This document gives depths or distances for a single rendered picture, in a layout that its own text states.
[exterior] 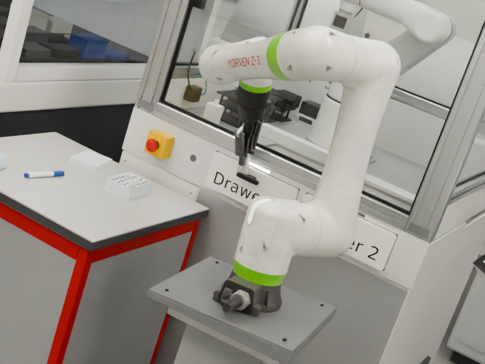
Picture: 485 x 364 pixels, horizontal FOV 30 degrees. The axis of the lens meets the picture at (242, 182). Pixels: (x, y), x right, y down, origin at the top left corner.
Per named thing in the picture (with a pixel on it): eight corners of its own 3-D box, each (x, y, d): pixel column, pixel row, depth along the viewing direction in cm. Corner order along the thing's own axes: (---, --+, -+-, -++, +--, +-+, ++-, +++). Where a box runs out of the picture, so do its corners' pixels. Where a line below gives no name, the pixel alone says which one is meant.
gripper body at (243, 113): (249, 92, 257) (245, 120, 263) (233, 103, 251) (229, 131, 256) (271, 102, 255) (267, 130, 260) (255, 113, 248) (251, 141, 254)
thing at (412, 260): (411, 290, 249) (429, 243, 245) (121, 149, 289) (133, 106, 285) (488, 233, 333) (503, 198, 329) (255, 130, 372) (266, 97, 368)
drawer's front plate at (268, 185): (284, 224, 263) (296, 190, 260) (203, 184, 274) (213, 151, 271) (287, 223, 264) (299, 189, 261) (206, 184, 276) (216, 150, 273)
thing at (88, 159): (94, 171, 272) (95, 166, 272) (68, 161, 274) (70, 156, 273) (111, 163, 284) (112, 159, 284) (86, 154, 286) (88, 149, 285)
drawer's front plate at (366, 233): (381, 271, 251) (395, 235, 248) (291, 227, 262) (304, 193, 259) (383, 270, 252) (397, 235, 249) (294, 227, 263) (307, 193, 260)
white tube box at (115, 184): (128, 201, 258) (131, 188, 257) (103, 189, 260) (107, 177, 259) (149, 193, 269) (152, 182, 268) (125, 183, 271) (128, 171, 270)
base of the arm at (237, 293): (247, 331, 195) (255, 306, 193) (188, 305, 200) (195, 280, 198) (289, 302, 219) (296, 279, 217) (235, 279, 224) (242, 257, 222)
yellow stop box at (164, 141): (160, 160, 276) (167, 138, 274) (141, 151, 279) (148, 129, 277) (169, 159, 281) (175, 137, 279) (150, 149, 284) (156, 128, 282)
